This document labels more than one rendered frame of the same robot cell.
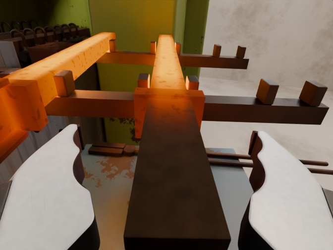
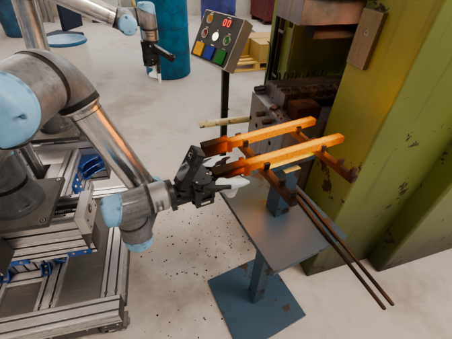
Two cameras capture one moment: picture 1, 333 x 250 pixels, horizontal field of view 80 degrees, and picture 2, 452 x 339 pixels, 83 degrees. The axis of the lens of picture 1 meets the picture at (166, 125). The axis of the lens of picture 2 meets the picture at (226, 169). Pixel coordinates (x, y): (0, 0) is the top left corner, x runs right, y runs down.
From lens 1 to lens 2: 0.64 m
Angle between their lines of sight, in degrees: 52
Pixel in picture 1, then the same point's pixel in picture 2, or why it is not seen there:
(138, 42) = (354, 124)
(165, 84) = (253, 159)
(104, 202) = (253, 192)
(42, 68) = (243, 136)
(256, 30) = not seen: outside the picture
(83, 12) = not seen: hidden behind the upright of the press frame
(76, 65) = (257, 137)
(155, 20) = (370, 116)
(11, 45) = (284, 95)
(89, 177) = (261, 180)
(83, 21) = not seen: hidden behind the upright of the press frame
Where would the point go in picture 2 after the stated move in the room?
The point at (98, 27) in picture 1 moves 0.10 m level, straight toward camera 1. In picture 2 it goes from (337, 101) to (324, 109)
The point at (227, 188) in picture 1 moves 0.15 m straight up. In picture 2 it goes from (303, 238) to (315, 208)
